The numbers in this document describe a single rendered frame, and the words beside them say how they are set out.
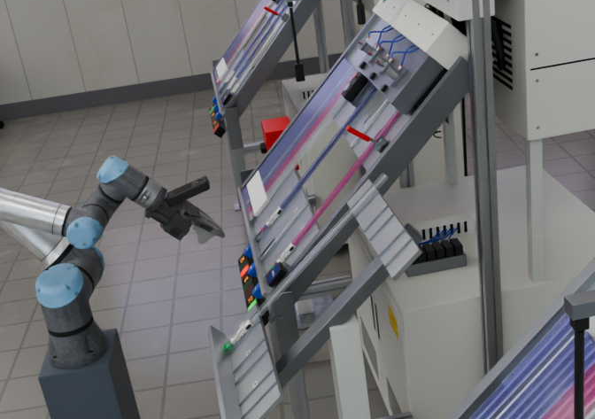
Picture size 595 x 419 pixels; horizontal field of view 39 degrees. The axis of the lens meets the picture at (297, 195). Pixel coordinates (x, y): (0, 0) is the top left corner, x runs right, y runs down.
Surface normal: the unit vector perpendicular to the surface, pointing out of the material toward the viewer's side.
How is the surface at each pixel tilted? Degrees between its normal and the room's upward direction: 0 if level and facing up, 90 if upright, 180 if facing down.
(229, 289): 0
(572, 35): 90
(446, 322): 90
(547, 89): 90
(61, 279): 7
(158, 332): 0
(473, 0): 90
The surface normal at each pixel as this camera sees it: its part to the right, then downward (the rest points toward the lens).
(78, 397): 0.08, 0.40
